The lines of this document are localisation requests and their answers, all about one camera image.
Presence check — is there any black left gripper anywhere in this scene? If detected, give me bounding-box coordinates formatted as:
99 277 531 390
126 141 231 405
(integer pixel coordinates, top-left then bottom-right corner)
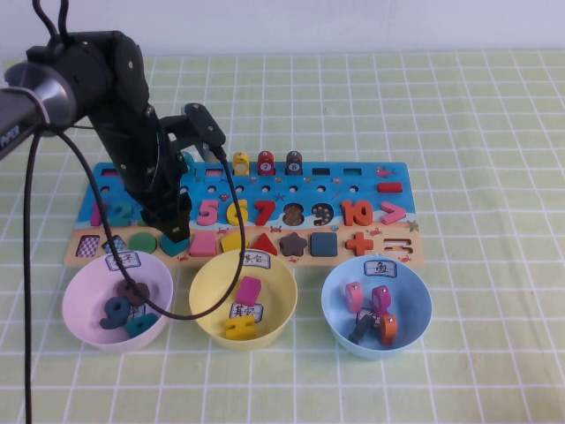
117 149 192 243

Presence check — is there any orange wooden plus sign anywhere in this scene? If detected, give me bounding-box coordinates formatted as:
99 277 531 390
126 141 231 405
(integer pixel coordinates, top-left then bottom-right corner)
344 232 375 257

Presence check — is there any blue wooden puzzle board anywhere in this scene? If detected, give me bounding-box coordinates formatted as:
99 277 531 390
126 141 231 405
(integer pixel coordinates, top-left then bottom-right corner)
64 161 426 269

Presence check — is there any yellow wooden pentagon piece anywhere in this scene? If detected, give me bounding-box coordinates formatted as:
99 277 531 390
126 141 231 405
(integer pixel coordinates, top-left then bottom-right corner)
220 232 249 257

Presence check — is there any yellow wooden equals sign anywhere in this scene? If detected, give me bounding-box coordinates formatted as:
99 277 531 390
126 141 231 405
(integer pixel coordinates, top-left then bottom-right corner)
223 314 258 341

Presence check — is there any green checked tablecloth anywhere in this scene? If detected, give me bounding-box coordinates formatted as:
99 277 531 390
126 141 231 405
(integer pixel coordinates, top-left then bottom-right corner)
0 50 565 424

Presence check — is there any dark blue wooden number nine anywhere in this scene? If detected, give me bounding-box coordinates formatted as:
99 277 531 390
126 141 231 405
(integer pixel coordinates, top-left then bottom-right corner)
99 294 132 331

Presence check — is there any orange wooden number ten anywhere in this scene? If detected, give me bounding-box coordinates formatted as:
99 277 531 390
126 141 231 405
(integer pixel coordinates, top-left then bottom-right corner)
340 200 374 228

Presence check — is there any yellow wooden fish piece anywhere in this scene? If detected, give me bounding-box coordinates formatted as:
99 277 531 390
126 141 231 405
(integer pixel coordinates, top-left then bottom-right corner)
231 152 251 177

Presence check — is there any light blue plastic bowl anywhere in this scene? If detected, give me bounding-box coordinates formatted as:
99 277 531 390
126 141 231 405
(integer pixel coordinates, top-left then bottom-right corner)
320 255 433 361

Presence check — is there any red wooden fish piece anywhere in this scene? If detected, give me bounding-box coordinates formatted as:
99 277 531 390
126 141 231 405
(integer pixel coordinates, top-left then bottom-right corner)
257 150 275 177

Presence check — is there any green wooden circle piece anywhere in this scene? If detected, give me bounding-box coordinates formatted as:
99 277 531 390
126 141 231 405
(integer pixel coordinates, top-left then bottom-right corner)
128 232 159 257

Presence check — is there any pink wooden fish piece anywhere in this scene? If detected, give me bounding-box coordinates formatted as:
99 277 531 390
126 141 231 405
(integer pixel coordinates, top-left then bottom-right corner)
343 282 364 314

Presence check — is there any blue wooden number two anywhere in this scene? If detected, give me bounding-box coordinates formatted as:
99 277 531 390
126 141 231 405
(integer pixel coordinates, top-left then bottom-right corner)
107 201 133 227

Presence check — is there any pink wooden greater-than sign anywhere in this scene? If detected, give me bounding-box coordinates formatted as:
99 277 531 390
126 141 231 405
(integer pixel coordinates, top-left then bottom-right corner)
380 201 407 226

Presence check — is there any teal wooden heart piece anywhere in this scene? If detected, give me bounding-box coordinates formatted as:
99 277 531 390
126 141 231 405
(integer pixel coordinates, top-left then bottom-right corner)
159 233 192 258

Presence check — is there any brown wooden number eight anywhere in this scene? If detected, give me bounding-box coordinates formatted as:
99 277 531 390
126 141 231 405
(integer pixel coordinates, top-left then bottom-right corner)
117 277 153 307

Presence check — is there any dark blue wooden square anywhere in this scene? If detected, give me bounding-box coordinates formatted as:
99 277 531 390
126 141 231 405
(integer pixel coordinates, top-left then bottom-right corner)
309 231 340 258

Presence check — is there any black camera cable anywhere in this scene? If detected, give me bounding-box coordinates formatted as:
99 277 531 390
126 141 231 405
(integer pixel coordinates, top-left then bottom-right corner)
55 127 246 320

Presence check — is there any red wooden number seven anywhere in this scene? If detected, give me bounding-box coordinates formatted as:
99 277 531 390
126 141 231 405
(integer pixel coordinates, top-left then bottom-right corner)
252 201 278 229

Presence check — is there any yellow wooden number six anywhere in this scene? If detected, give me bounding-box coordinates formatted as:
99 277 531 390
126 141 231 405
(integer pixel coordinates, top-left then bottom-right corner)
226 199 251 227

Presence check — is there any red wooden triangle piece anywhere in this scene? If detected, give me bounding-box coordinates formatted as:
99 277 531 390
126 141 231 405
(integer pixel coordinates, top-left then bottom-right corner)
249 231 280 257

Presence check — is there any brown wooden star piece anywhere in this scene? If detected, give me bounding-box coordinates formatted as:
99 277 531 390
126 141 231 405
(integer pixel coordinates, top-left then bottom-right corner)
278 231 309 258

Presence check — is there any yellow plastic bowl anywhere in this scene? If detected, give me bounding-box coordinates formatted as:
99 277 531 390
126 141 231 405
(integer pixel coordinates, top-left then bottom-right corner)
188 249 299 352

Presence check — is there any teal wooden number four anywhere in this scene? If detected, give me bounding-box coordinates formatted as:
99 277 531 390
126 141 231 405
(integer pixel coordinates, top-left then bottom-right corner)
124 312 160 340

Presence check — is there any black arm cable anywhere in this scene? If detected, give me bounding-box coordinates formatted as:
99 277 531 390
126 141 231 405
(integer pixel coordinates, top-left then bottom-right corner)
31 0 61 43
56 0 72 43

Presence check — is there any magenta wooden fish piece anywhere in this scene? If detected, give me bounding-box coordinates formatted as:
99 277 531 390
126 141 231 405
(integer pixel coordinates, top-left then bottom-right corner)
370 285 393 315

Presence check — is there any black hanging cable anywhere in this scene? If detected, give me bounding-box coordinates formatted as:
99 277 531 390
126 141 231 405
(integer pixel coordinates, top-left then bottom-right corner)
21 127 45 424

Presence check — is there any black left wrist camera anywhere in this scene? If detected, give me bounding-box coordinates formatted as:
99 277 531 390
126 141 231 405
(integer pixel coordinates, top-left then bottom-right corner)
158 102 227 164

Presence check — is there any magenta wooden rectangle piece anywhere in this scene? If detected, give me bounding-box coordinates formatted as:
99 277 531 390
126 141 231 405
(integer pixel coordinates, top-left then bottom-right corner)
236 276 262 306

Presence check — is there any pink wooden number five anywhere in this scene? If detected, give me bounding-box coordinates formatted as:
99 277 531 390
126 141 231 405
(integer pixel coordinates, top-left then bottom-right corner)
196 200 221 226

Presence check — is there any pink wooden trapezoid piece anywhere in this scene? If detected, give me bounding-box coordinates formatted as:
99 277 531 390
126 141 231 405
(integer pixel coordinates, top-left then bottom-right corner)
189 232 217 258

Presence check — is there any pink plastic bowl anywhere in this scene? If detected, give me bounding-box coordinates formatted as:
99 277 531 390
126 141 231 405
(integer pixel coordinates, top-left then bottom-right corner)
61 250 174 353

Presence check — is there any orange wooden fish piece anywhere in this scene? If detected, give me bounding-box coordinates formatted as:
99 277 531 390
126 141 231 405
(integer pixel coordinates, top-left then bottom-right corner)
378 314 399 348

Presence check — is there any brown wooden fish piece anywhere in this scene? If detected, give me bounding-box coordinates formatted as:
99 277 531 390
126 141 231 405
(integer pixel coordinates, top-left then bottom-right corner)
284 150 305 177

